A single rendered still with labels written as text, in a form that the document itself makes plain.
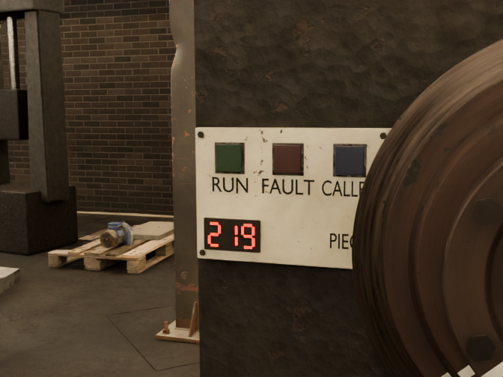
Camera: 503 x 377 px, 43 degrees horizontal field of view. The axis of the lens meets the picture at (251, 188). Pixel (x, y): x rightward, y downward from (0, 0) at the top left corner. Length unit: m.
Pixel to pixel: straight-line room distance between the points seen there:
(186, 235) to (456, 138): 3.00
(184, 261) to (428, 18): 2.92
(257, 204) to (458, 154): 0.31
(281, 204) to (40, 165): 5.15
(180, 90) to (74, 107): 4.65
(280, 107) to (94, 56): 7.14
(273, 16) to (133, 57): 6.86
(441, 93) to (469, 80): 0.03
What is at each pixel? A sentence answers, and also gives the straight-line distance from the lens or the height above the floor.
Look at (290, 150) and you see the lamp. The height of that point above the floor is 1.21.
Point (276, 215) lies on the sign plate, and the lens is 0.85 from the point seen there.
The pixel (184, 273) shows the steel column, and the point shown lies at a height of 0.35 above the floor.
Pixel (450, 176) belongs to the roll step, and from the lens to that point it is 0.64.
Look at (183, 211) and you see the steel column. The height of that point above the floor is 0.70.
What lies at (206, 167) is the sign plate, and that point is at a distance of 0.87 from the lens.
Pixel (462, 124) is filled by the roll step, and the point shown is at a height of 1.25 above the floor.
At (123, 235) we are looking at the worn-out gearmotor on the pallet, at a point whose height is 0.23.
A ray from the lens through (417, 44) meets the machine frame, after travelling 0.83.
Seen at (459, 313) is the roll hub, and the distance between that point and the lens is 0.62.
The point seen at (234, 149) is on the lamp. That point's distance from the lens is 0.85.
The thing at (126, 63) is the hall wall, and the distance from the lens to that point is 7.74.
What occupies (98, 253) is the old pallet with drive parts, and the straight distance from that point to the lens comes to 5.20.
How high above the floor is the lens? 1.27
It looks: 7 degrees down
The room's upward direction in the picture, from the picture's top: straight up
